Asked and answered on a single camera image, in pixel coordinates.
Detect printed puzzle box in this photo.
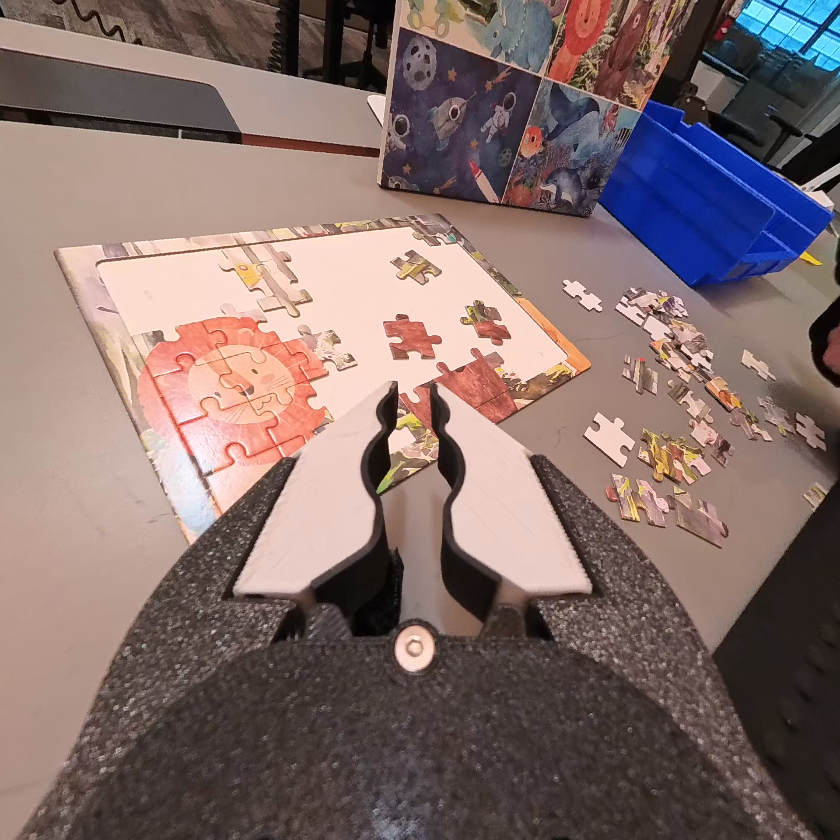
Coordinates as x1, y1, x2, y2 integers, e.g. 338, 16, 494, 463
377, 0, 700, 219

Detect black flat panel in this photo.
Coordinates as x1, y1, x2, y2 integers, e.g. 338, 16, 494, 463
0, 49, 241, 136

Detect window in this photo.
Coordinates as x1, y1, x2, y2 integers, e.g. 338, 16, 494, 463
740, 0, 840, 63

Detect blue plastic bin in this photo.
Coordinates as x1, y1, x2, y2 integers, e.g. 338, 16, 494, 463
598, 100, 836, 288

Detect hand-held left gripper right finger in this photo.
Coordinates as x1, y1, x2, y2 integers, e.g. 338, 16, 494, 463
428, 382, 595, 636

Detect joined brown puzzle pieces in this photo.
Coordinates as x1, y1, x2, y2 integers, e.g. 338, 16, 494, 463
435, 348, 527, 426

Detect grey table with brown edge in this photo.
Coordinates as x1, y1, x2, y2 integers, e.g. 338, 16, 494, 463
0, 18, 389, 158

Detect assembled orange lion puzzle pieces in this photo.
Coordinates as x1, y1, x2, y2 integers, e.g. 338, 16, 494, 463
134, 315, 336, 476

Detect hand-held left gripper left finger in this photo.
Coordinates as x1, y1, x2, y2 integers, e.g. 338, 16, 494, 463
231, 381, 401, 621

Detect olive green puzzle piece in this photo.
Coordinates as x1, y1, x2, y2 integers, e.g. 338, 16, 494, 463
390, 249, 442, 286

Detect joined grey yellow puzzle pieces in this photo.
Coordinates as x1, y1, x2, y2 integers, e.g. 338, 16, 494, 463
218, 244, 314, 314

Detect dark red puzzle piece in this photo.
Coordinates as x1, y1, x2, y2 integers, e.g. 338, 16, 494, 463
382, 314, 442, 362

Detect black coiled cable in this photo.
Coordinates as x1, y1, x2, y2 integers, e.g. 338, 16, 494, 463
64, 0, 144, 46

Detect red and green puzzle piece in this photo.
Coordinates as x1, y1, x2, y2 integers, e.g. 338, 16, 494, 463
459, 301, 513, 345

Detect lion puzzle frame board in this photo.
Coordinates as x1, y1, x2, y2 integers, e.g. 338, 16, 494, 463
54, 213, 592, 546

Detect grey green puzzle piece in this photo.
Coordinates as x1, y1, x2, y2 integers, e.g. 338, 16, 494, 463
297, 325, 359, 372

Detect grey desk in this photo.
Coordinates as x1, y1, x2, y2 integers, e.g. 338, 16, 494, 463
0, 121, 840, 834

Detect black office chair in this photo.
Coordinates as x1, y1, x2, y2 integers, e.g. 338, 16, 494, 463
705, 26, 811, 168

